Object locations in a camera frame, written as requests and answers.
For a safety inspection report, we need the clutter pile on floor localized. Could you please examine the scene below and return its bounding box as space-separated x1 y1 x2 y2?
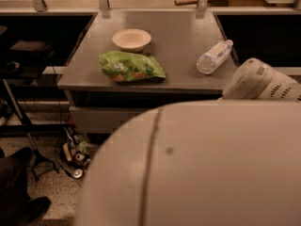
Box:
63 116 91 170

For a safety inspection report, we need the green chip bag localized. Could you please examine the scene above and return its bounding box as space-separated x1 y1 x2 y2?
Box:
99 51 166 83

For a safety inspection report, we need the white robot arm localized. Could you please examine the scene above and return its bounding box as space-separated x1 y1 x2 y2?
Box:
73 58 301 226

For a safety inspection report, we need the person leg with shoe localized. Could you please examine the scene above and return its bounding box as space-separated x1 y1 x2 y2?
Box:
0 147 51 226

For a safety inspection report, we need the white paper bowl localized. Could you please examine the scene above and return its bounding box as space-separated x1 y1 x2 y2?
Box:
112 29 151 53

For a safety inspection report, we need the grey drawer cabinet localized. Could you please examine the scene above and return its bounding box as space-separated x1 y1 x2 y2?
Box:
58 10 236 142

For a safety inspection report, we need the grey top drawer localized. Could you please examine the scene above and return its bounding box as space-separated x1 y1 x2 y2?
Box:
70 106 145 134

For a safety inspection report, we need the wooden stick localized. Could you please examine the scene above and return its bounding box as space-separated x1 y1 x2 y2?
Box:
174 0 198 6

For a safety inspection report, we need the silver can on floor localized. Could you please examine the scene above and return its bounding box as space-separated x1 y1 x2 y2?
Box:
72 169 84 179

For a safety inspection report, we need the black box on shelf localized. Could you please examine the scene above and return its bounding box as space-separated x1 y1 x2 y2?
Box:
9 40 55 64

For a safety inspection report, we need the clear plastic water bottle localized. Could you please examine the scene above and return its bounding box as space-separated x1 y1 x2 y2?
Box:
197 40 233 75

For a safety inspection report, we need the black tripod stand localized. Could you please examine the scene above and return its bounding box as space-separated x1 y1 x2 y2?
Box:
0 25 60 183

